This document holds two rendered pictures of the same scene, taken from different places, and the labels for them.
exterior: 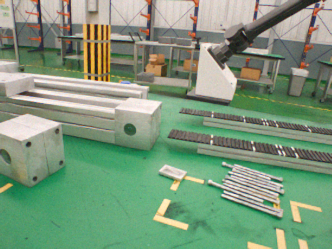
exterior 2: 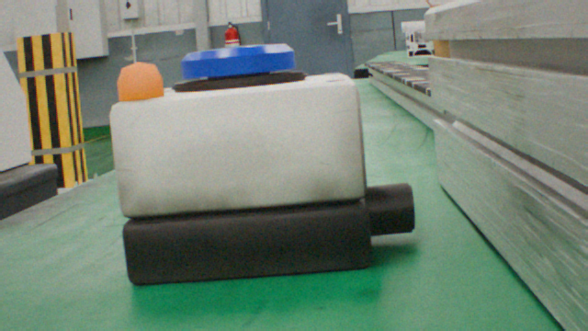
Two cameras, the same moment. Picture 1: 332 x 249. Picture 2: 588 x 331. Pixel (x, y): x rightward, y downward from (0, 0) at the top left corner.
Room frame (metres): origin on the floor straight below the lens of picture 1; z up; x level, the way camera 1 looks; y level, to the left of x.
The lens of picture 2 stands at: (0.94, 0.51, 0.85)
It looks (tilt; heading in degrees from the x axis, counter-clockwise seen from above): 7 degrees down; 260
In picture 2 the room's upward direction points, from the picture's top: 5 degrees counter-clockwise
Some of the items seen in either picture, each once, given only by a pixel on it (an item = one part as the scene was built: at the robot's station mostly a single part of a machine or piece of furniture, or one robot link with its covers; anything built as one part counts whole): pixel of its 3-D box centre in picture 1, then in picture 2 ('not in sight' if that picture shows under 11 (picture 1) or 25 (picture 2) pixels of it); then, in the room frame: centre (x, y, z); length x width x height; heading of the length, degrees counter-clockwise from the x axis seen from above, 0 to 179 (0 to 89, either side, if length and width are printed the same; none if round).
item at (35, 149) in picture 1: (33, 145); not in sight; (0.39, 0.25, 0.83); 0.11 x 0.10 x 0.10; 158
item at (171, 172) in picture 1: (172, 172); not in sight; (0.40, -0.03, 0.78); 0.05 x 0.03 x 0.01; 63
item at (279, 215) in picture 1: (250, 205); not in sight; (0.32, -0.16, 0.78); 0.11 x 0.01 x 0.01; 61
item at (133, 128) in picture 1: (140, 121); not in sight; (0.56, 0.06, 0.83); 0.12 x 0.09 x 0.10; 169
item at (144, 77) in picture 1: (162, 65); not in sight; (3.87, 0.08, 0.50); 1.03 x 0.55 x 1.01; 84
